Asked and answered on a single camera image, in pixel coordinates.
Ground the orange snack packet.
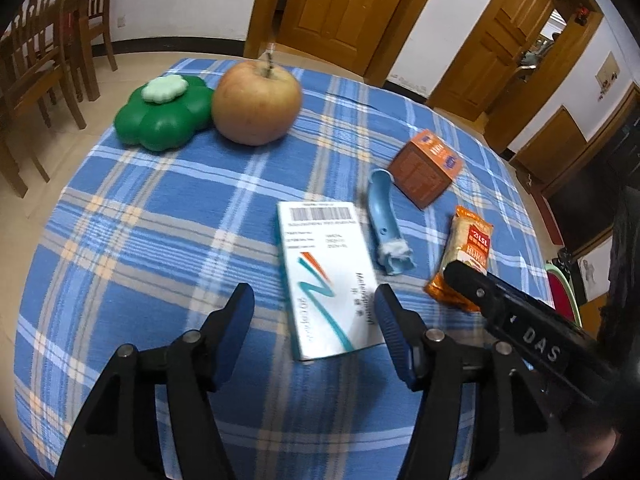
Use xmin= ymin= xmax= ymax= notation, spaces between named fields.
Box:
xmin=425 ymin=205 xmax=495 ymax=313

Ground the brown apple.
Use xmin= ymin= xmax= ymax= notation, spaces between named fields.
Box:
xmin=211 ymin=45 xmax=302 ymax=147

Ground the wooden panel door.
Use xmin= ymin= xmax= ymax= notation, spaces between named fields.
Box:
xmin=277 ymin=0 xmax=408 ymax=71
xmin=435 ymin=0 xmax=556 ymax=111

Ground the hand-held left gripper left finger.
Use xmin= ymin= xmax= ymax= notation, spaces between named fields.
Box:
xmin=55 ymin=282 xmax=256 ymax=480

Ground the blue plaid tablecloth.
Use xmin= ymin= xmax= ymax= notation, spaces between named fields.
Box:
xmin=14 ymin=57 xmax=553 ymax=480

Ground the wall poster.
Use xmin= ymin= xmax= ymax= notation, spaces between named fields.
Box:
xmin=595 ymin=52 xmax=621 ymax=93

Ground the low wooden cabinet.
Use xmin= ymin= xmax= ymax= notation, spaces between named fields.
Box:
xmin=507 ymin=105 xmax=588 ymax=186

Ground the small orange cardboard box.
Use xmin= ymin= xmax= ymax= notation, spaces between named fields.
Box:
xmin=389 ymin=129 xmax=463 ymax=211

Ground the red door mat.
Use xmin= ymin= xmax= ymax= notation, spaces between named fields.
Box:
xmin=531 ymin=187 xmax=565 ymax=247

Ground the green flower-shaped container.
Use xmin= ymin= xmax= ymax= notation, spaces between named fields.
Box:
xmin=114 ymin=74 xmax=215 ymax=152

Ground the person's dark clothing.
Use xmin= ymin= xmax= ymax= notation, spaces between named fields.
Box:
xmin=597 ymin=185 xmax=640 ymax=461

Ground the light blue plastic tube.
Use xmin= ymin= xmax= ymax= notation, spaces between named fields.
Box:
xmin=366 ymin=169 xmax=417 ymax=276

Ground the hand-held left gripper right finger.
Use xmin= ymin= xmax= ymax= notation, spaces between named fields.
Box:
xmin=374 ymin=283 xmax=576 ymax=480

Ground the wooden chair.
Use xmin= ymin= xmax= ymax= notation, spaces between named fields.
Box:
xmin=65 ymin=0 xmax=118 ymax=103
xmin=0 ymin=0 xmax=88 ymax=198

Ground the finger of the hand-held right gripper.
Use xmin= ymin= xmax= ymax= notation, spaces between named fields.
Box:
xmin=444 ymin=261 xmax=507 ymax=329

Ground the white box with teal stripe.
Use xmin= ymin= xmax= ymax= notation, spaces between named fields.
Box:
xmin=276 ymin=200 xmax=386 ymax=361

